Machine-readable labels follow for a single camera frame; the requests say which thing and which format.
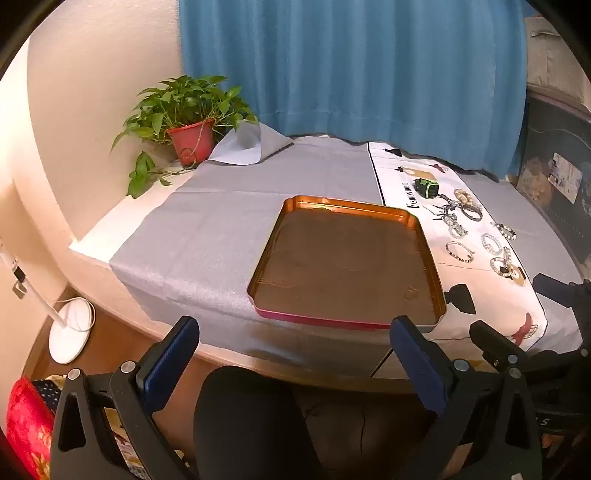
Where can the dark printed board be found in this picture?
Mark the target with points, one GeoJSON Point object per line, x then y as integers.
{"type": "Point", "coordinates": [554, 138]}

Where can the white round lamp base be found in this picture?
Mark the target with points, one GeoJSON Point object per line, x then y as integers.
{"type": "Point", "coordinates": [71, 330]}

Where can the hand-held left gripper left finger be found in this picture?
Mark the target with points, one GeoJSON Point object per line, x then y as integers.
{"type": "Point", "coordinates": [171, 364]}

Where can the dark dotted cloth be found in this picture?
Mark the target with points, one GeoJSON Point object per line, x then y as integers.
{"type": "Point", "coordinates": [48, 392]}

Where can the green smart watch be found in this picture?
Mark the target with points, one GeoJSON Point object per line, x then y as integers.
{"type": "Point", "coordinates": [425, 188]}

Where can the blue curtain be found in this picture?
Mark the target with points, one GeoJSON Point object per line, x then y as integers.
{"type": "Point", "coordinates": [346, 69]}

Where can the white printed cloth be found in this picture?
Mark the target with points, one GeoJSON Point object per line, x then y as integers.
{"type": "Point", "coordinates": [485, 295]}

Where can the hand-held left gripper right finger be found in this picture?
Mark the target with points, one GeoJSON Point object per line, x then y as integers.
{"type": "Point", "coordinates": [415, 360]}

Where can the beige cushion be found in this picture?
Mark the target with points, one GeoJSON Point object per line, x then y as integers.
{"type": "Point", "coordinates": [549, 50]}

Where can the grey table cloth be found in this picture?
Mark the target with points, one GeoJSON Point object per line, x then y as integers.
{"type": "Point", "coordinates": [207, 221]}

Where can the potted green plant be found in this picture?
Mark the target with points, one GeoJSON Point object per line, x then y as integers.
{"type": "Point", "coordinates": [189, 138]}

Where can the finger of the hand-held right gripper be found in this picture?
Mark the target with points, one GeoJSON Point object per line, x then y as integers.
{"type": "Point", "coordinates": [554, 288]}
{"type": "Point", "coordinates": [489, 341]}

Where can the orange metal tray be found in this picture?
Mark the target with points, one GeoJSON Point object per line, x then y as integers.
{"type": "Point", "coordinates": [346, 263]}

